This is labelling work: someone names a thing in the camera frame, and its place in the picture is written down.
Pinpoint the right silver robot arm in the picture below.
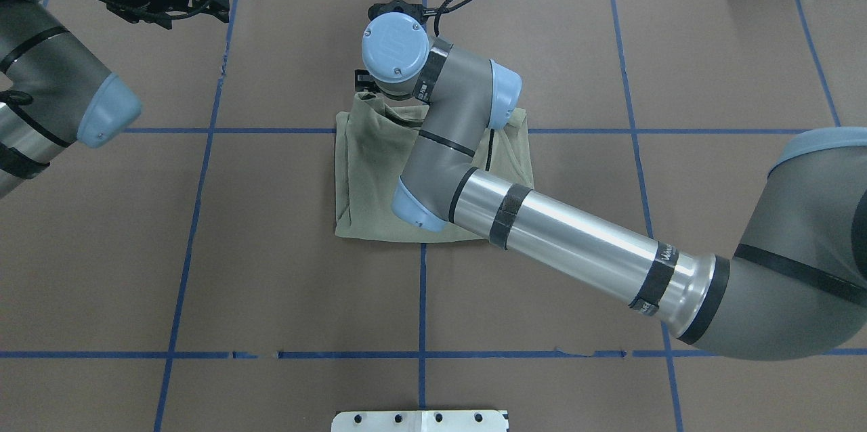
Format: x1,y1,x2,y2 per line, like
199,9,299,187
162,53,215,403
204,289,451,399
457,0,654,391
360,12,866,361

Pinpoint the olive green long-sleeve shirt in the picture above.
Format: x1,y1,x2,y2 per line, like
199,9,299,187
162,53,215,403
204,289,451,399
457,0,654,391
335,92,534,244

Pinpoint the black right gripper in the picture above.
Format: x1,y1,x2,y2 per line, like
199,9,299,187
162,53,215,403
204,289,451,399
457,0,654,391
354,69,382,95

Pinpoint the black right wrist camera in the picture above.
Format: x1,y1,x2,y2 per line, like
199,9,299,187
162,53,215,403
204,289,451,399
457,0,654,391
366,0,427,24

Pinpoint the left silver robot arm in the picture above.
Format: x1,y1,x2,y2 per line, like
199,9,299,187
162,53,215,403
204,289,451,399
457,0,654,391
1,0,230,196

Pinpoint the white camera mast pedestal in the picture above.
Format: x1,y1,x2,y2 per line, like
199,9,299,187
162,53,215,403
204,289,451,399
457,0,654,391
331,410,510,431

